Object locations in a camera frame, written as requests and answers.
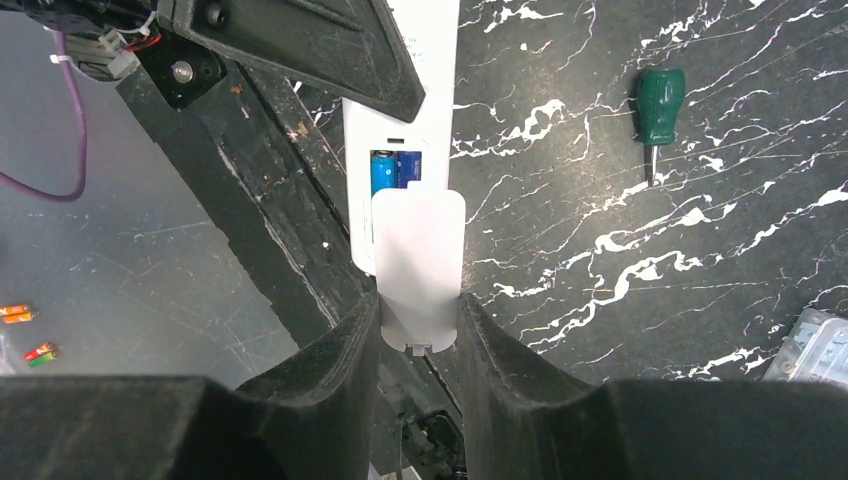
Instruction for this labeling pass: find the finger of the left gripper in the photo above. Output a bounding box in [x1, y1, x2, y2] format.
[155, 0, 425, 123]

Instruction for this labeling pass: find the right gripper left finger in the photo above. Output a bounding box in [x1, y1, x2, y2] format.
[1, 293, 381, 479]

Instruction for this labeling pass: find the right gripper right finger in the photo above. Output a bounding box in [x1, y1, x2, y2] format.
[457, 294, 847, 479]

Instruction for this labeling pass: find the white remote control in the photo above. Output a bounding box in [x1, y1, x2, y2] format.
[342, 1, 460, 276]

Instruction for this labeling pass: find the blue battery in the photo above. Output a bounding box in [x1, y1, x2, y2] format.
[370, 150, 398, 195]

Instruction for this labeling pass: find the purple battery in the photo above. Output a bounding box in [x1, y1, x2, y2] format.
[397, 151, 422, 189]

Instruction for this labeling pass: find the white battery cover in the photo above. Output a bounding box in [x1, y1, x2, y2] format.
[372, 185, 466, 356]

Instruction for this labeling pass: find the red green battery on floor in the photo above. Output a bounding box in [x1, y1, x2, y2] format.
[24, 342, 59, 368]

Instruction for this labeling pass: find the clear plastic screw box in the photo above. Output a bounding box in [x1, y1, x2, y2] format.
[763, 308, 847, 390]

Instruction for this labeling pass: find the orange battery on floor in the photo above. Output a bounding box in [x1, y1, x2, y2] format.
[0, 304, 31, 317]
[2, 312, 37, 325]

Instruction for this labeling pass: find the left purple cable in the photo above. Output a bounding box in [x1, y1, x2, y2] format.
[0, 26, 89, 204]

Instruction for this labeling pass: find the green handle screwdriver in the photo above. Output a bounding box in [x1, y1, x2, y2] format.
[636, 68, 686, 186]

